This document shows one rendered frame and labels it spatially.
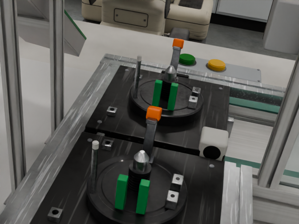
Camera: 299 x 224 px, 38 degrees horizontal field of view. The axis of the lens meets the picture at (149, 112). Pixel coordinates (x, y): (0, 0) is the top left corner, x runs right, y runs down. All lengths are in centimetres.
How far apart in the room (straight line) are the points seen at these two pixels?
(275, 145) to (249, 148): 20
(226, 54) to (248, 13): 259
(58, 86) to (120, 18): 78
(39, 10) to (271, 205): 49
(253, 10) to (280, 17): 331
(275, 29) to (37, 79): 66
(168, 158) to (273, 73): 66
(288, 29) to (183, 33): 113
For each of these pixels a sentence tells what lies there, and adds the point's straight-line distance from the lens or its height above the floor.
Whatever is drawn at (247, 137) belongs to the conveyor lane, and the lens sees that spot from 87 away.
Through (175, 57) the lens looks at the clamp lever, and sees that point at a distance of 84.
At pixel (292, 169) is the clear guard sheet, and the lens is 69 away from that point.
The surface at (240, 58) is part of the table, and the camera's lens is 132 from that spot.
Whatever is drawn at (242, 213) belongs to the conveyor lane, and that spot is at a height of 96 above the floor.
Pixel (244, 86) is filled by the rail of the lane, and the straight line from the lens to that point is 95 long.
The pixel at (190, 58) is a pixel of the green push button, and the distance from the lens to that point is 100.
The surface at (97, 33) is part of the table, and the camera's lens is 135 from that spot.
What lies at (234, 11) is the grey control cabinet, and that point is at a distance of 390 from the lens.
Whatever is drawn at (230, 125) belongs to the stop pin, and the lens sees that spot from 82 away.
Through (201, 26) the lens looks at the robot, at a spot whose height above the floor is 76.
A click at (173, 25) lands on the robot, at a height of 74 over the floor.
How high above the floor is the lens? 140
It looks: 33 degrees down
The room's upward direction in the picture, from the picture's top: 8 degrees clockwise
